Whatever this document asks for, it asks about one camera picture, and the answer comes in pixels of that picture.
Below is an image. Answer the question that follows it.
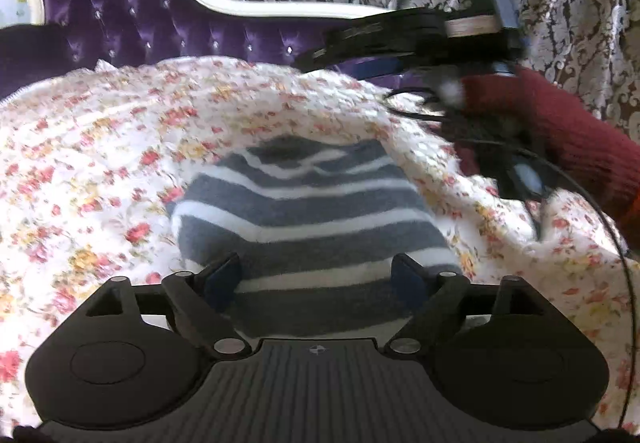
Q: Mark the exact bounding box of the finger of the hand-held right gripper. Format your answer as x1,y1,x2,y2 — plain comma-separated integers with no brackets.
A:
294,47,418,80
322,9,443,50

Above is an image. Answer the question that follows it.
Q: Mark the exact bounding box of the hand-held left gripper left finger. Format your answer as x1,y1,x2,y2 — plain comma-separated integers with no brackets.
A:
82,252,253,357

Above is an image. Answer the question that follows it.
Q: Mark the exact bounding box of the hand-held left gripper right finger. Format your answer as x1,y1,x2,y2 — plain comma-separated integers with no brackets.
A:
385,253,551,357

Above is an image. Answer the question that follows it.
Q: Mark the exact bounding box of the grey white striped sweater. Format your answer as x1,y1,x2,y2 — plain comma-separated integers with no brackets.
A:
167,136,463,340

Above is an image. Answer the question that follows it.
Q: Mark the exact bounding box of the person's right forearm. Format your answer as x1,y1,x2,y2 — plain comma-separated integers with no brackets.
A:
457,66,640,236

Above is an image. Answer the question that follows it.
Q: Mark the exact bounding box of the floral blanket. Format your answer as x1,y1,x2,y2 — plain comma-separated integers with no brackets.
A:
0,56,640,431

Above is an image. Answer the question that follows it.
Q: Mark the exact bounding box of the purple tufted headboard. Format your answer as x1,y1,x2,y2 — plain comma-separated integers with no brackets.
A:
0,0,401,100

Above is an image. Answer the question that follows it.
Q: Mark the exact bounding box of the black cable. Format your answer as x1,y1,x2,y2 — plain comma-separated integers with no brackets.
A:
382,88,632,429

